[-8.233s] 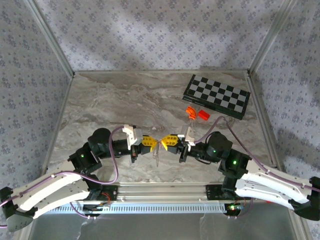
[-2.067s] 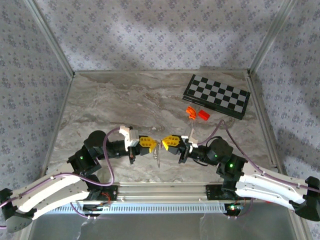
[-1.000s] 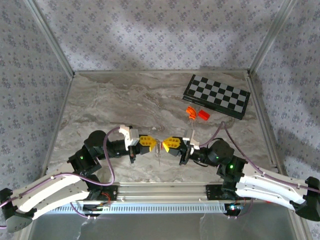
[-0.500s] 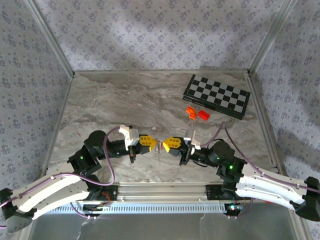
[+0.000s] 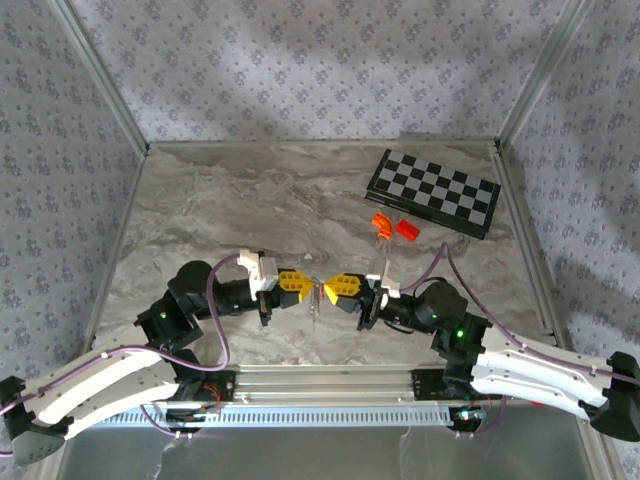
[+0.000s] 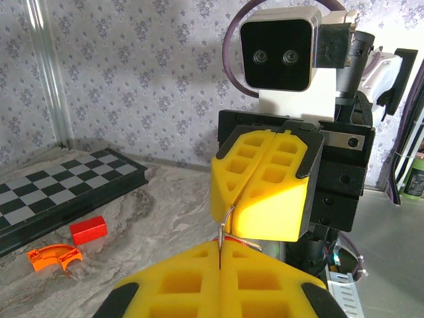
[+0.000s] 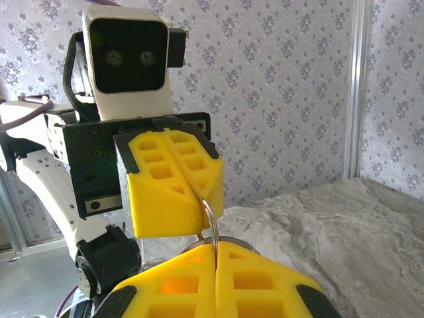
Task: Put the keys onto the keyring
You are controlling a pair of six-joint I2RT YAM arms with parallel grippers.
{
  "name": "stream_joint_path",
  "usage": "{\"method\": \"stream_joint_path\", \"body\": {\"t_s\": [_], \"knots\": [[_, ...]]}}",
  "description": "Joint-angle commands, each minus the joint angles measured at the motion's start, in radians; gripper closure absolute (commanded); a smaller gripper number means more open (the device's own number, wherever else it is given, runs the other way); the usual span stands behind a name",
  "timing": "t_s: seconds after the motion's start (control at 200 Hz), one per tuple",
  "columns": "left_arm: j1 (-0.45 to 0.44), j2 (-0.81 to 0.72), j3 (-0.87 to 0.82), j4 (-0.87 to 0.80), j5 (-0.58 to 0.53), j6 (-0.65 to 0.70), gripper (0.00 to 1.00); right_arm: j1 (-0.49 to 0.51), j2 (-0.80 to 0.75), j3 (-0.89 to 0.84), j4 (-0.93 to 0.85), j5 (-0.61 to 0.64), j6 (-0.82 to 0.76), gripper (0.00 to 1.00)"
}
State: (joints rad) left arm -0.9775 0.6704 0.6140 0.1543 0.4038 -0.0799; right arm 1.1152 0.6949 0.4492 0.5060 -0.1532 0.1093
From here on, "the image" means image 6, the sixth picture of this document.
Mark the small circuit board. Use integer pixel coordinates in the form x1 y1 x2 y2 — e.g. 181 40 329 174
327 246 345 268

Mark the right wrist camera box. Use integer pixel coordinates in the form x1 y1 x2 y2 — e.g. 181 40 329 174
240 5 323 93

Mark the aluminium frame post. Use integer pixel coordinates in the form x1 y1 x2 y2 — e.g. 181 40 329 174
26 0 76 152

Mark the folded black chessboard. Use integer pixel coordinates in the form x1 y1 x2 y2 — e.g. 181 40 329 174
0 148 149 258

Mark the small red block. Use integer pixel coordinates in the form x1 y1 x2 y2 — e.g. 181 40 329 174
69 215 109 246

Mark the orange curved plastic piece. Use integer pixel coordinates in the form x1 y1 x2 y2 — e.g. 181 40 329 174
26 244 83 273

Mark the white slotted cable duct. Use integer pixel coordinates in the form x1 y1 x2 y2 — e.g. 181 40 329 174
326 264 365 318

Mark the green bottle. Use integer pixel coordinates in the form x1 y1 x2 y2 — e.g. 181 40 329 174
399 155 424 199

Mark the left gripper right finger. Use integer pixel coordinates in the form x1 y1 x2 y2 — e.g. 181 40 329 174
221 240 348 318

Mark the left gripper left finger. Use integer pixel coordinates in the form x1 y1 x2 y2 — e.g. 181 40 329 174
94 240 221 318

